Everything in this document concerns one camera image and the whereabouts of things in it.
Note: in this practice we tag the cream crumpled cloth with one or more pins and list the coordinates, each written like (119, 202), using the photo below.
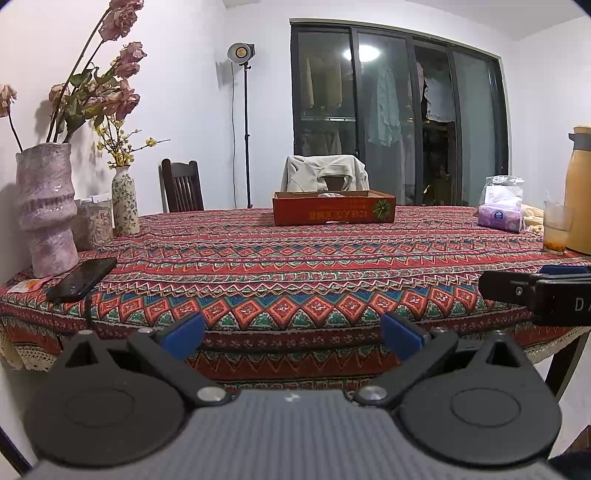
(531, 214)

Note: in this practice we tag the yellow flower sprigs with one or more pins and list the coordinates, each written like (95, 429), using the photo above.
(121, 159)

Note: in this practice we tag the dark wooden table leg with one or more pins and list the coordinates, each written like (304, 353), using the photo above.
(561, 364)

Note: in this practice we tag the hanging white top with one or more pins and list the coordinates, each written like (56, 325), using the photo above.
(438, 99)

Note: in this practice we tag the yellow thermos jug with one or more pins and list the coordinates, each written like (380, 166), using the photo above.
(579, 198)

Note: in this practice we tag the red cardboard box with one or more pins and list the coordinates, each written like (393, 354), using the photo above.
(323, 212)

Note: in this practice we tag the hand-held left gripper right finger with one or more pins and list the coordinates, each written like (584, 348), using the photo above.
(400, 334)

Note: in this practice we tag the beige jacket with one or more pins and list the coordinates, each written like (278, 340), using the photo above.
(300, 175)

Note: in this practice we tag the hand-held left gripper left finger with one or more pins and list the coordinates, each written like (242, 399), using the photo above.
(184, 332)

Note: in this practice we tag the black smartphone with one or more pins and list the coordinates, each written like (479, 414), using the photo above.
(83, 279)

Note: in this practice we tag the glass storage jar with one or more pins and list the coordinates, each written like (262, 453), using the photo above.
(94, 226)

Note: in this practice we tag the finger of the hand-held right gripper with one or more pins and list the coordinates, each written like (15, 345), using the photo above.
(563, 271)
(503, 286)

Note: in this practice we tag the brown wooden chair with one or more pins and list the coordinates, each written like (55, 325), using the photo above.
(334, 183)

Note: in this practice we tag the studio light on stand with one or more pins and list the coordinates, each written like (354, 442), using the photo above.
(240, 51)

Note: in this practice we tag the purple tissue pack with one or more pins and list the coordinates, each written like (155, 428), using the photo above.
(498, 217)

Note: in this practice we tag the dark wooden chair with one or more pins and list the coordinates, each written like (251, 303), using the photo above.
(182, 189)

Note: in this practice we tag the hanging pale shirt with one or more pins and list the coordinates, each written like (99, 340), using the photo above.
(384, 110)

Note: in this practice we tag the large pink ceramic vase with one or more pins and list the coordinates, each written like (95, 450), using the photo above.
(46, 207)

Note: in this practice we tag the orange paper packet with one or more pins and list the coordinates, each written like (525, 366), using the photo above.
(27, 285)

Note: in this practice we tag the glass cup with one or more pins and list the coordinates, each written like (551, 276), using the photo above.
(556, 226)

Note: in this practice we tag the black framed sliding glass door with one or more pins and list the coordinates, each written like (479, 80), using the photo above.
(323, 92)

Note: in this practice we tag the dried pink rose bouquet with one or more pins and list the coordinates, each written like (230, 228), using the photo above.
(124, 99)

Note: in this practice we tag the small floral ceramic vase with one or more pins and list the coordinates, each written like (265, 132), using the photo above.
(124, 203)

